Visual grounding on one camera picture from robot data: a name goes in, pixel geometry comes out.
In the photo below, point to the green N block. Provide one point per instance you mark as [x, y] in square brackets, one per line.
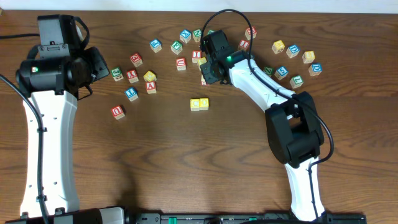
[196, 34]

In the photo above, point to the blue X block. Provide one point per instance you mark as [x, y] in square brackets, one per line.
[185, 36]

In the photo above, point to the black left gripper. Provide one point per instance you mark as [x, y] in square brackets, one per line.
[97, 64]

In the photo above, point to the blue D block lower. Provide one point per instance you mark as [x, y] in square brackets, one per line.
[315, 69]

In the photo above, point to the blue 5 block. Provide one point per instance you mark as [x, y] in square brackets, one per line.
[281, 73]

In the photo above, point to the red Y block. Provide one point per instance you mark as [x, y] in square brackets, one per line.
[132, 76]

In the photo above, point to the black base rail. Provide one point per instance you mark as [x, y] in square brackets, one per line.
[120, 215]

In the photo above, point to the green Z block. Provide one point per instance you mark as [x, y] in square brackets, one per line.
[268, 71]

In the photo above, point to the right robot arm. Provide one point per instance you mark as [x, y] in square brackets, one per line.
[293, 127]

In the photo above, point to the green 7 block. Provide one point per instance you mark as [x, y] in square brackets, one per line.
[296, 81]

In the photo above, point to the green E block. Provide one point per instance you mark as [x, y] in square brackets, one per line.
[176, 47]

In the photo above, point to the yellow 8 block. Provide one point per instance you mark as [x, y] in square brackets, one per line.
[308, 57]

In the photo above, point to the red A block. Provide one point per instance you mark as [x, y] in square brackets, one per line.
[151, 87]

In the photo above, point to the blue J block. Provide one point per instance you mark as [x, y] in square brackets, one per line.
[131, 94]

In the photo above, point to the blue P block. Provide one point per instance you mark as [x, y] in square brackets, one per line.
[156, 45]

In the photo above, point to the red u block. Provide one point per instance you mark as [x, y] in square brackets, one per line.
[181, 64]
[118, 112]

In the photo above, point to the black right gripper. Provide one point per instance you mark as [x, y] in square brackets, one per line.
[208, 72]

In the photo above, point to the yellow M block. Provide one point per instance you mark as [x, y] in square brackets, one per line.
[278, 46]

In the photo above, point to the yellow O block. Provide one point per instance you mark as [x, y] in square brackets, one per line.
[204, 103]

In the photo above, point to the green J block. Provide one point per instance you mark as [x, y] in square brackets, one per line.
[117, 74]

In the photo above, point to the red I block right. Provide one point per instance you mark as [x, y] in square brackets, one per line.
[243, 45]

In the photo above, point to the green R block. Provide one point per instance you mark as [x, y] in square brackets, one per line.
[203, 81]

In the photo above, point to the blue D block upper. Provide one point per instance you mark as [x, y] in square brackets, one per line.
[292, 51]

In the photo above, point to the red i block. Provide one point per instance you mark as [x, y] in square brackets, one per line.
[196, 55]
[243, 45]

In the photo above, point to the yellow S block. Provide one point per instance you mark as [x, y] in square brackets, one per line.
[200, 62]

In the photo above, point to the red E block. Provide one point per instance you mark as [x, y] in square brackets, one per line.
[136, 59]

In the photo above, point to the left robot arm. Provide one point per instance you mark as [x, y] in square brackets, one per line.
[50, 79]

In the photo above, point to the red U block left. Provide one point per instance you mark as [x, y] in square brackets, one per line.
[118, 112]

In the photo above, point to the yellow C block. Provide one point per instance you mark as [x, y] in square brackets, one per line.
[195, 104]

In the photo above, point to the red H block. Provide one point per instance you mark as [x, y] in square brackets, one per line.
[250, 33]

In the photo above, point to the yellow block left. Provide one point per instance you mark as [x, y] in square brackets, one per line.
[150, 76]

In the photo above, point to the blue d block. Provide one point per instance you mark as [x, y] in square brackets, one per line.
[292, 51]
[315, 69]

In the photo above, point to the red U block centre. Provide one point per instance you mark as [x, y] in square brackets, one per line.
[181, 64]

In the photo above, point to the red I block left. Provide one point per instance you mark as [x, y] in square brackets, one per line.
[196, 55]

